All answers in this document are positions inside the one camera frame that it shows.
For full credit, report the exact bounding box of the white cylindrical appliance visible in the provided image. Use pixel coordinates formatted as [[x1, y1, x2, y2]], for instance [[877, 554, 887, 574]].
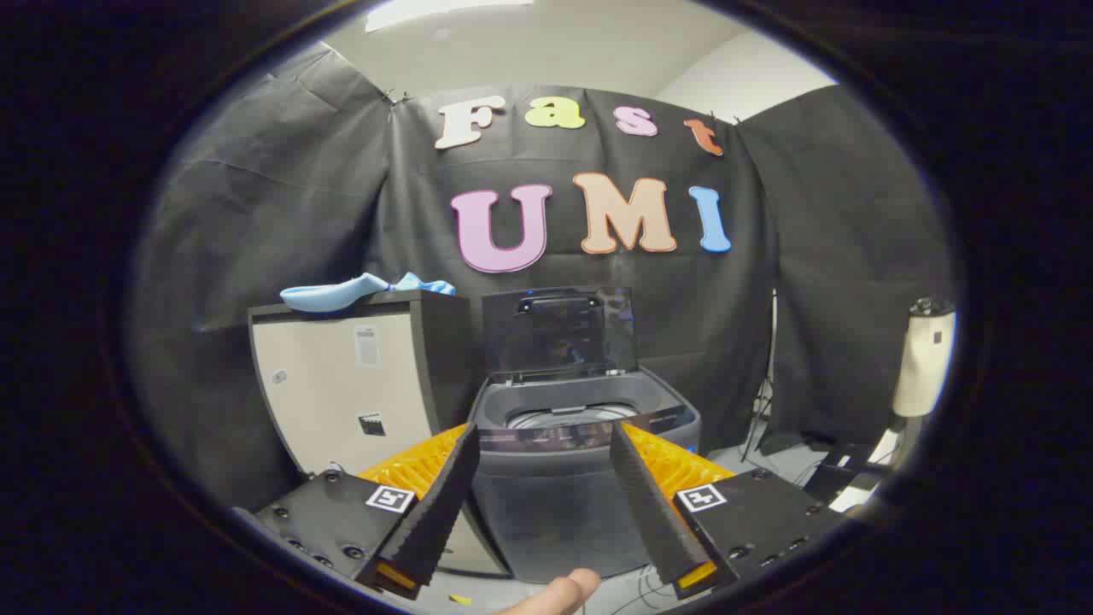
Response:
[[892, 297, 957, 419]]

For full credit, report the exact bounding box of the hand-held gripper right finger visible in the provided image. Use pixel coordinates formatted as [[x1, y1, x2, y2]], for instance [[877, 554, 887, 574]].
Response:
[[609, 420, 846, 600]]

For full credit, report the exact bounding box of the ceiling light panel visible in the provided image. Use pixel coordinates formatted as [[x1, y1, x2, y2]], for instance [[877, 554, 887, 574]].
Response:
[[365, 0, 535, 33]]

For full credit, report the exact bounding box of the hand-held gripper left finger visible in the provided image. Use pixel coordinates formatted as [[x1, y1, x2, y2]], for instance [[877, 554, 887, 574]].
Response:
[[254, 421, 481, 600]]

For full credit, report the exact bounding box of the light blue shirt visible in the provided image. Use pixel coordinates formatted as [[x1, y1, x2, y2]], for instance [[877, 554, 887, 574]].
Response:
[[280, 272, 456, 313]]

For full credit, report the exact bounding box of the black tripod stand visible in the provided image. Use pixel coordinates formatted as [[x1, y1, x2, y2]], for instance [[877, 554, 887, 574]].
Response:
[[741, 376, 778, 462]]

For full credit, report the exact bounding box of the black backdrop cloth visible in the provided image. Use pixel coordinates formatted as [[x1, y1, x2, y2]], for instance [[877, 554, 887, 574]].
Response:
[[128, 43, 957, 513]]

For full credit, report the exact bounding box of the beige cabinet with dark frame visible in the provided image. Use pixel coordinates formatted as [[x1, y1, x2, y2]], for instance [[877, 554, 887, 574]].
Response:
[[248, 289, 513, 577]]

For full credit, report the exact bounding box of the grey washing machine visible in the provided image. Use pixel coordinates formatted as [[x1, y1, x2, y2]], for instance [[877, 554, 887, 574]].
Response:
[[468, 369, 703, 584]]

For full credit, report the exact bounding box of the black floor equipment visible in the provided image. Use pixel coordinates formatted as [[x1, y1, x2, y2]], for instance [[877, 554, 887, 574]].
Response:
[[803, 440, 897, 505]]

